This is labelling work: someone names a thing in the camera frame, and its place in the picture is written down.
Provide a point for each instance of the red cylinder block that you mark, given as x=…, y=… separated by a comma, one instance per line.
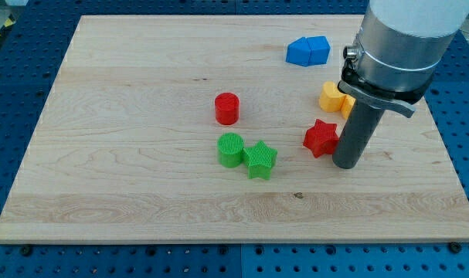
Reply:
x=227, y=108

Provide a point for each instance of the green cylinder block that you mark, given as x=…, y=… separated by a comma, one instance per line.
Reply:
x=230, y=150

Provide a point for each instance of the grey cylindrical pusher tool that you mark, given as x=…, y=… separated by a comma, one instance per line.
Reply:
x=358, y=129

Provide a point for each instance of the blue pentagon block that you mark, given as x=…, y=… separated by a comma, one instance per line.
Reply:
x=308, y=51

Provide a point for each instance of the red star block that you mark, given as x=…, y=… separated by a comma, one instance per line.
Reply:
x=321, y=138

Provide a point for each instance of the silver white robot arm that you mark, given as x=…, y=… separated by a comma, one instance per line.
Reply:
x=398, y=46

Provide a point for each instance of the green star block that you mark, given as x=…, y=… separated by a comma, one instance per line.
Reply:
x=259, y=160

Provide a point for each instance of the yellow heart block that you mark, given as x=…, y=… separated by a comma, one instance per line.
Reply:
x=333, y=100

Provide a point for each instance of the light wooden board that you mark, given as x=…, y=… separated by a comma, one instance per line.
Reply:
x=189, y=129

